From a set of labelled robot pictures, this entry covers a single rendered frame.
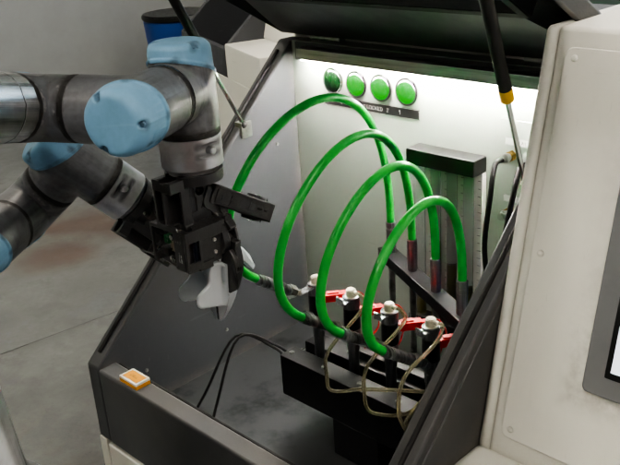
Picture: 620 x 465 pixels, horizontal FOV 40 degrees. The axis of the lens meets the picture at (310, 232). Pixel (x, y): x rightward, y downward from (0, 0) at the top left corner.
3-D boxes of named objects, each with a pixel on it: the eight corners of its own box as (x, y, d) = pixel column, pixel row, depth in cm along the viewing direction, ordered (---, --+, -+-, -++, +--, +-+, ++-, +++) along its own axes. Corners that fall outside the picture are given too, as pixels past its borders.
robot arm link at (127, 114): (58, 159, 89) (113, 130, 98) (152, 163, 85) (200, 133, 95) (44, 85, 86) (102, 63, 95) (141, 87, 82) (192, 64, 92)
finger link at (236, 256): (212, 286, 109) (205, 224, 106) (222, 281, 110) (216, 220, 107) (236, 296, 106) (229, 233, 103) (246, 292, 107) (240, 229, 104)
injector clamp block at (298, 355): (285, 425, 153) (280, 353, 147) (323, 401, 160) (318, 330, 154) (438, 509, 131) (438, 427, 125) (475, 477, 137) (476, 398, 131)
